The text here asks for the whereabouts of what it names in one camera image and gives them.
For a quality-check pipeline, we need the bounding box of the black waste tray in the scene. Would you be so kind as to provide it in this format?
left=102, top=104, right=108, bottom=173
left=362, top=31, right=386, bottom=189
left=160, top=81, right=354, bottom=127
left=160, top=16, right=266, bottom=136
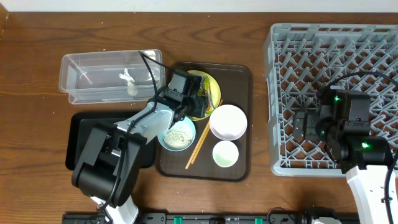
left=65, top=111, right=157, bottom=171

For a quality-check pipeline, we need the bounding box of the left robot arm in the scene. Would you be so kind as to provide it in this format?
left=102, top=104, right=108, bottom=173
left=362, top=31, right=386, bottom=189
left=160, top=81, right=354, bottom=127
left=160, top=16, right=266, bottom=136
left=72, top=70, right=208, bottom=223

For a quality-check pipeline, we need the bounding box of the white tissue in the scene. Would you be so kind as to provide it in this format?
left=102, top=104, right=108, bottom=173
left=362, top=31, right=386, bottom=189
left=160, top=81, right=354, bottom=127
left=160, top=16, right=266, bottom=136
left=119, top=68, right=137, bottom=96

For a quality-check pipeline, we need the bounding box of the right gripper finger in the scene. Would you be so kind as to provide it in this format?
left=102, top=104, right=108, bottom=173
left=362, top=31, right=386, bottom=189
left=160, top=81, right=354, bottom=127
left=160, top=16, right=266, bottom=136
left=304, top=113, right=319, bottom=140
left=293, top=111, right=306, bottom=138

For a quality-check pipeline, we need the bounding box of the wooden chopstick lower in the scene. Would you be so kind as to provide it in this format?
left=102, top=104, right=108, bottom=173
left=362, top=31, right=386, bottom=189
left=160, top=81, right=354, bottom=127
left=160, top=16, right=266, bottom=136
left=190, top=123, right=210, bottom=164

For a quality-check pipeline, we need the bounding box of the light green cup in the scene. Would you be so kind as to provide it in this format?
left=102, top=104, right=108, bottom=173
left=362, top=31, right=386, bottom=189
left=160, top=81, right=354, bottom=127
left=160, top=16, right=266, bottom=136
left=212, top=141, right=239, bottom=168

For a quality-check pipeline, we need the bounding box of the dark brown serving tray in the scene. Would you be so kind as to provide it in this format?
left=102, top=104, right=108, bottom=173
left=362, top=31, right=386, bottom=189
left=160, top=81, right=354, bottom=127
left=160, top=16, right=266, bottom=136
left=156, top=62, right=252, bottom=182

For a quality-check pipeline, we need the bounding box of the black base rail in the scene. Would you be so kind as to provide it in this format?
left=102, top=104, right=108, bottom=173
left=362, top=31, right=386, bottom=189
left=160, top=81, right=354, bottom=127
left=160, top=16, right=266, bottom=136
left=61, top=212, right=361, bottom=224

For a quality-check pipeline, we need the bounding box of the grey dishwasher rack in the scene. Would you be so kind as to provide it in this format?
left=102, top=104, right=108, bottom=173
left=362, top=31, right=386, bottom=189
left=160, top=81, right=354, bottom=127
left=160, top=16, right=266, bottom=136
left=264, top=23, right=397, bottom=177

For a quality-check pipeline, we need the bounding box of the clear plastic waste bin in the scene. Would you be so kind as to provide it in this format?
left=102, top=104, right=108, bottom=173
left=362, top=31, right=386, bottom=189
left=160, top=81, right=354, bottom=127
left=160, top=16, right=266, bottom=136
left=58, top=49, right=165, bottom=105

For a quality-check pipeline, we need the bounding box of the pink white bowl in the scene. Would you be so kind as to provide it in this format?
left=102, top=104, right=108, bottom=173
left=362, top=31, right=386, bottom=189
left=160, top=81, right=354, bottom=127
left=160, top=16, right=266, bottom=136
left=210, top=105, right=248, bottom=141

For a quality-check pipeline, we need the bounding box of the wooden chopstick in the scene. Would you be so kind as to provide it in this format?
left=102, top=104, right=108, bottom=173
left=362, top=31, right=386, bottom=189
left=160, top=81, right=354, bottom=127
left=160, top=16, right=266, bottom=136
left=190, top=123, right=210, bottom=164
left=185, top=99, right=223, bottom=170

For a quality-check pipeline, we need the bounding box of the blue bowl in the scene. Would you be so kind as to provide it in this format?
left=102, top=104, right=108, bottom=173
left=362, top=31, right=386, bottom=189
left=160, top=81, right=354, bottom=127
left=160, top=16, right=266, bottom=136
left=157, top=117, right=196, bottom=152

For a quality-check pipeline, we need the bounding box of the green snack wrapper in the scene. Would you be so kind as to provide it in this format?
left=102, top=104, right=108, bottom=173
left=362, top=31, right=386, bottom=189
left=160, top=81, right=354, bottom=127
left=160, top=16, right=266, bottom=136
left=202, top=77, right=215, bottom=114

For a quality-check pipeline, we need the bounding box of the cooked rice pile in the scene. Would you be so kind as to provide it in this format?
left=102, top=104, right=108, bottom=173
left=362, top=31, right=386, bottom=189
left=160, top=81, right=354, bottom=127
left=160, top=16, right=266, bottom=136
left=164, top=128, right=193, bottom=150

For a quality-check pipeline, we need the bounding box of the yellow plate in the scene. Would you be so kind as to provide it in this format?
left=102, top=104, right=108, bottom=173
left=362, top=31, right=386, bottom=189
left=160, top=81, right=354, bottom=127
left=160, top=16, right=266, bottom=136
left=188, top=70, right=221, bottom=121

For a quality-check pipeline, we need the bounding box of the wooden chopstick upper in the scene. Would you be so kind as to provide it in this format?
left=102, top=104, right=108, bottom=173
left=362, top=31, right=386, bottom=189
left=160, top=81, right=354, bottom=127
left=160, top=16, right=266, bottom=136
left=185, top=99, right=223, bottom=170

